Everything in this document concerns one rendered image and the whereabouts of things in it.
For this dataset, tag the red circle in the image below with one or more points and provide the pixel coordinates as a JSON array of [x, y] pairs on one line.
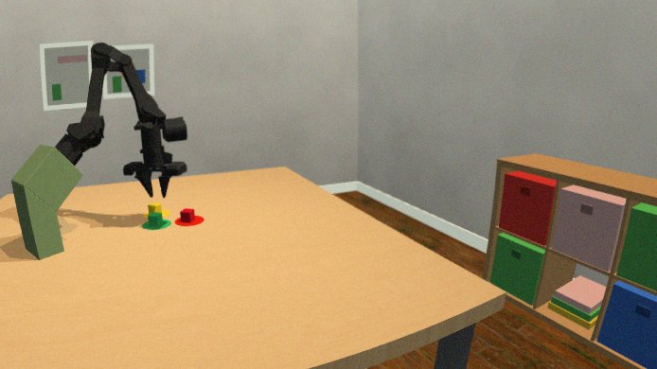
[[197, 220]]

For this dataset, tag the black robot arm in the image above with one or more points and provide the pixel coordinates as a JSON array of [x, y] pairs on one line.
[[90, 130]]

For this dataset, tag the green circle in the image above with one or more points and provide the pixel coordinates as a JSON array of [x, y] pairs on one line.
[[166, 223]]

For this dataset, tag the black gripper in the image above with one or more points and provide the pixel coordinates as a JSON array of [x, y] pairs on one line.
[[153, 157]]

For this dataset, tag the yellow circle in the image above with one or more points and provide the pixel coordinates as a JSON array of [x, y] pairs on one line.
[[165, 213]]

